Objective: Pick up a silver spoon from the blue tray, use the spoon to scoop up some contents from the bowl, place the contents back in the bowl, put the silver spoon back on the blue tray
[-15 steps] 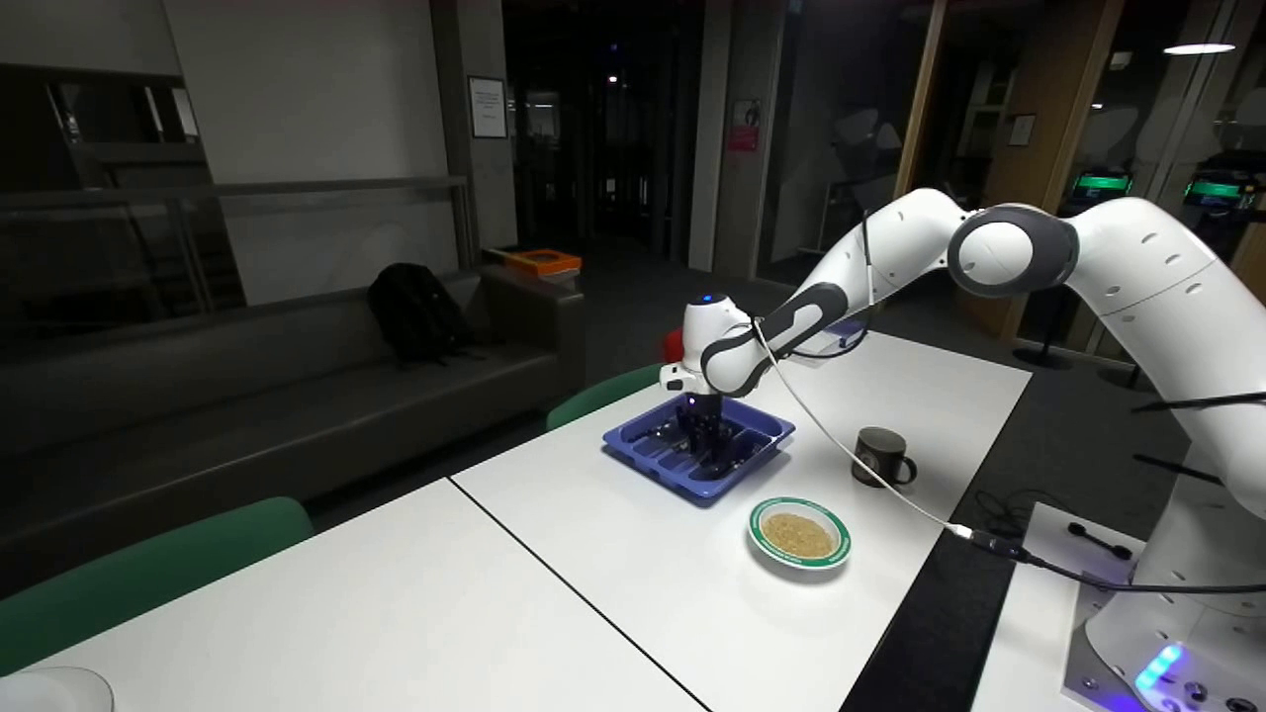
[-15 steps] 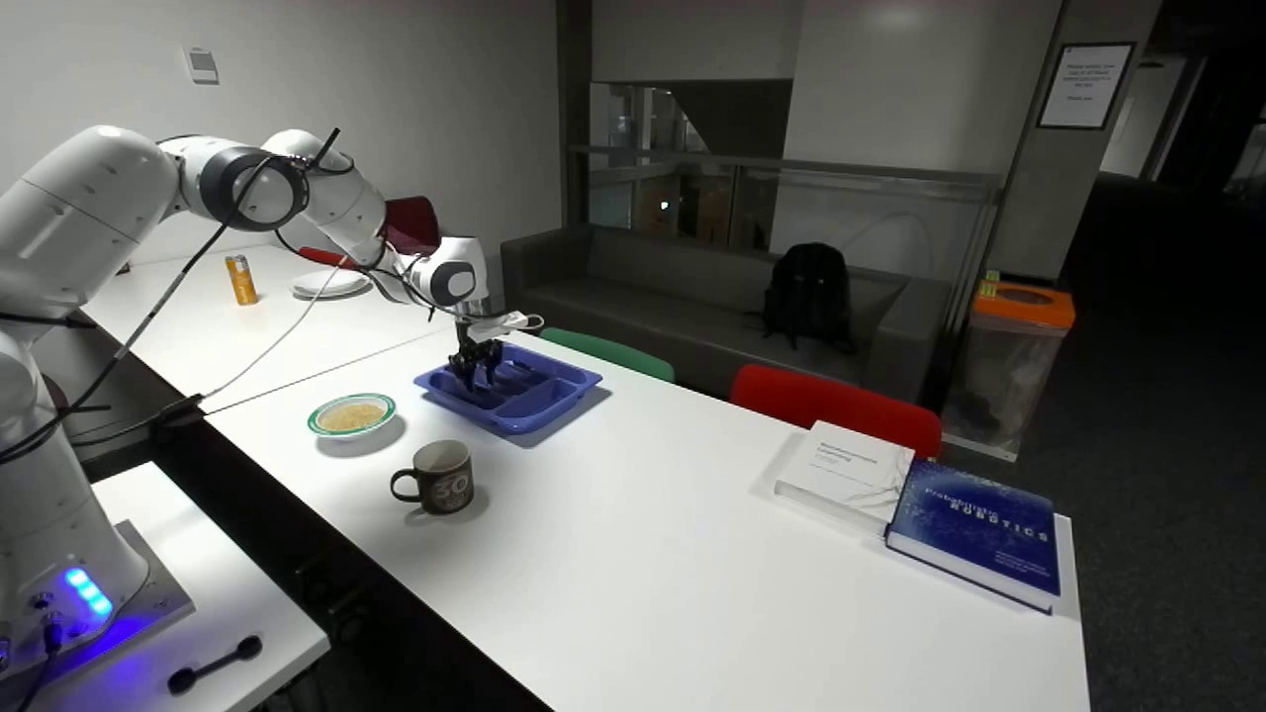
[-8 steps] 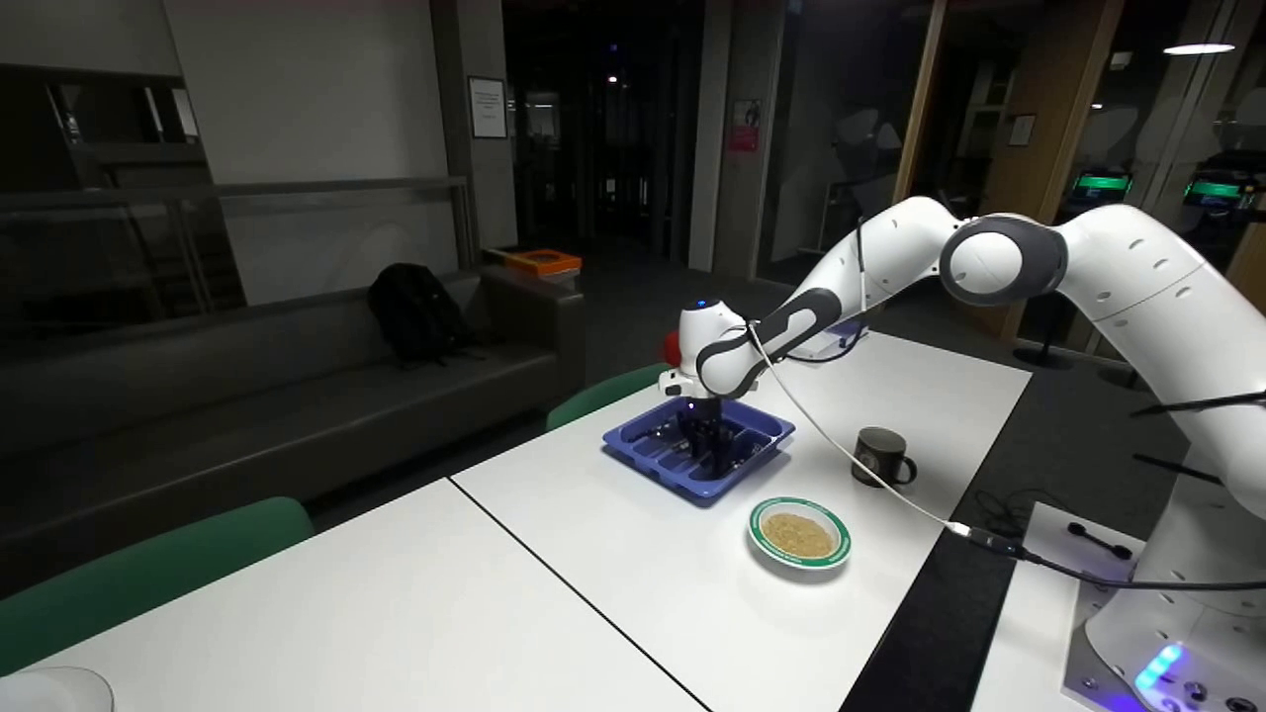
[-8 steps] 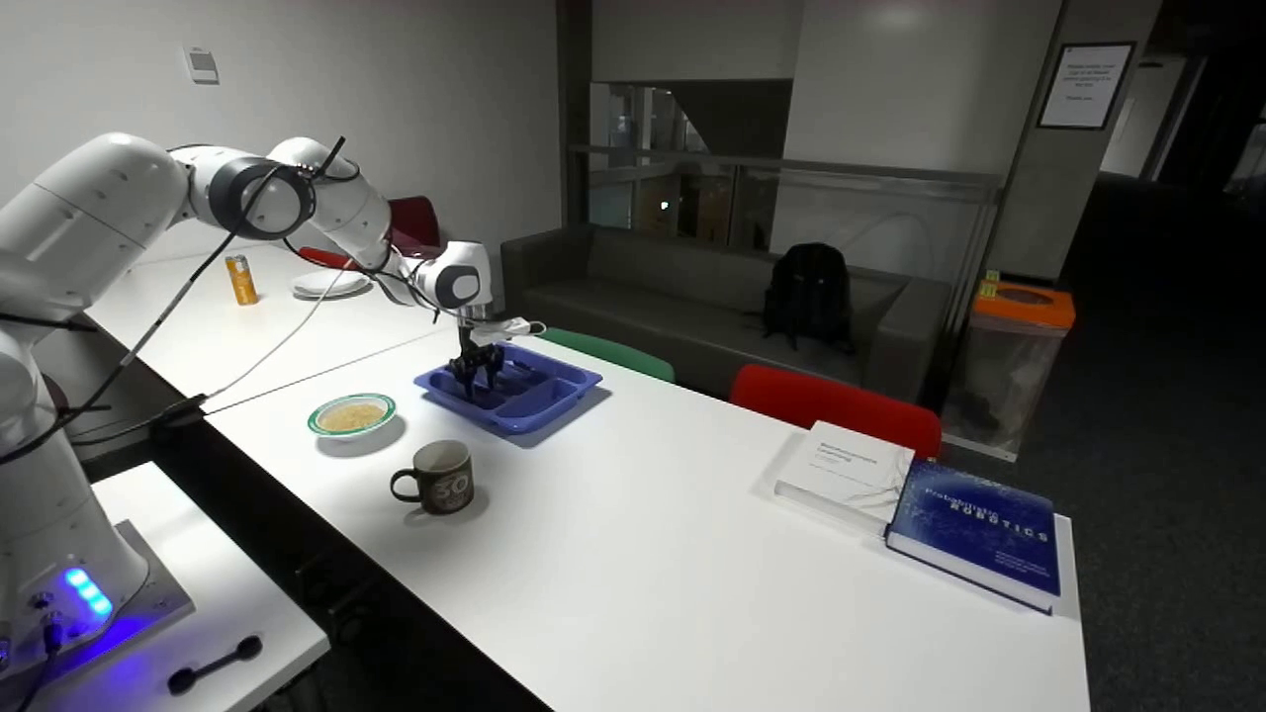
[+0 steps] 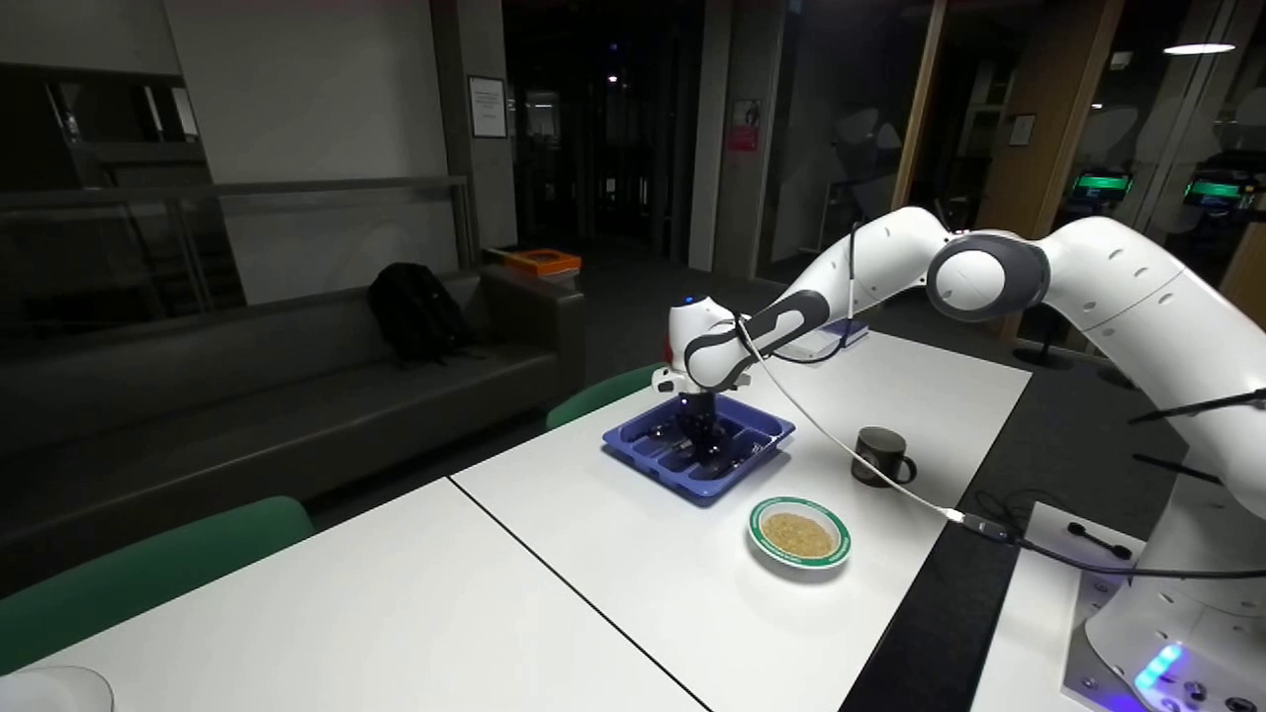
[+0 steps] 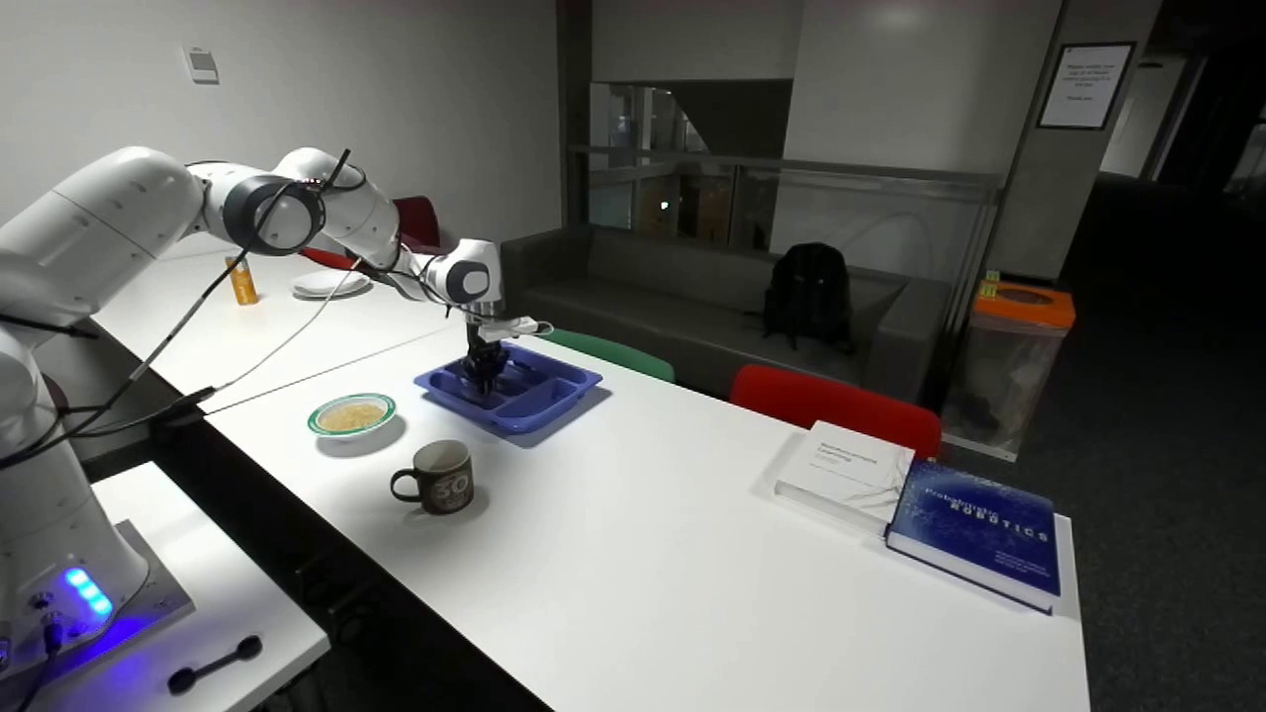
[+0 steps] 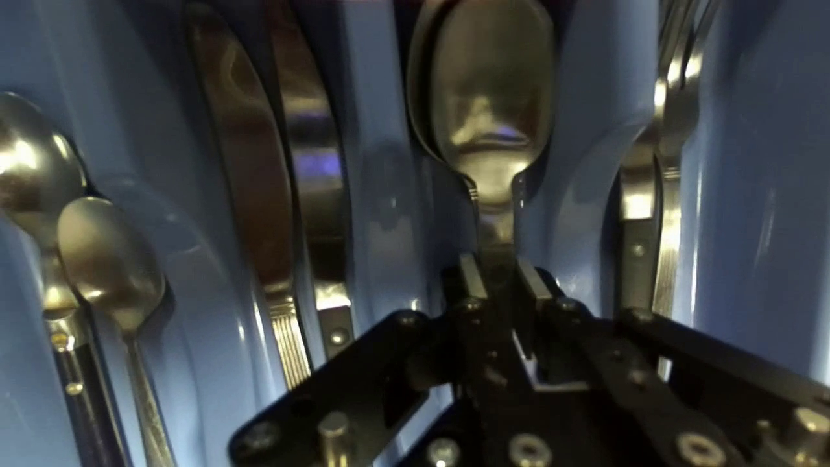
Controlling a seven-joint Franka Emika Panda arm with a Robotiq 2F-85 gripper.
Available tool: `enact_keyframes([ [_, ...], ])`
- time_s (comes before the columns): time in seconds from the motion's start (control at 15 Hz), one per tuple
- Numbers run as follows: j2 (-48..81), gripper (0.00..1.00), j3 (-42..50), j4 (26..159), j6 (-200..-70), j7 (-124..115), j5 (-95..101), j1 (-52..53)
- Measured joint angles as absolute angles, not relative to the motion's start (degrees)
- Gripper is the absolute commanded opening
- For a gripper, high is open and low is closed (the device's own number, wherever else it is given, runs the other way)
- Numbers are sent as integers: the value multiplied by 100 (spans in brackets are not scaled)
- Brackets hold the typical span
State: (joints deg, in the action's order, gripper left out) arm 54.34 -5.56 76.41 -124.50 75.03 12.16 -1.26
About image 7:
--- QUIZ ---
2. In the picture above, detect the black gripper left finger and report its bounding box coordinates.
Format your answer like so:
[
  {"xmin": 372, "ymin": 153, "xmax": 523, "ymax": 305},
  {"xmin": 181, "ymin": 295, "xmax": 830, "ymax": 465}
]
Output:
[{"xmin": 228, "ymin": 251, "xmax": 491, "ymax": 467}]

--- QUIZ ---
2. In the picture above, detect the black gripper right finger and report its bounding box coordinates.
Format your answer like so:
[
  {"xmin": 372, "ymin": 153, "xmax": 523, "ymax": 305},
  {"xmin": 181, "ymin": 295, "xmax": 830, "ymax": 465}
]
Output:
[{"xmin": 510, "ymin": 255, "xmax": 830, "ymax": 467}]

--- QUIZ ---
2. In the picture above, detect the large silver spoon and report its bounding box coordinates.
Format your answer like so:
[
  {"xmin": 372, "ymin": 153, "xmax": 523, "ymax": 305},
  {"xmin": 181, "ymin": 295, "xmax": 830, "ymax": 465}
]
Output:
[{"xmin": 427, "ymin": 0, "xmax": 559, "ymax": 279}]

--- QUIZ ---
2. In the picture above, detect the blue plastic cutlery tray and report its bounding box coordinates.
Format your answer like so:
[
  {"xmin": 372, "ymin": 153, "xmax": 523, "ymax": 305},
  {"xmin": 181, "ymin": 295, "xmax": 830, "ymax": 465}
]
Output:
[{"xmin": 0, "ymin": 0, "xmax": 830, "ymax": 467}]

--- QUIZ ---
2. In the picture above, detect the silver teaspoon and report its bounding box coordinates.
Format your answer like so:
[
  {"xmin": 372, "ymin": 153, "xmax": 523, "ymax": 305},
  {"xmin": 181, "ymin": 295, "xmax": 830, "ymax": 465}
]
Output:
[
  {"xmin": 0, "ymin": 88, "xmax": 132, "ymax": 467},
  {"xmin": 56, "ymin": 194, "xmax": 180, "ymax": 467}
]

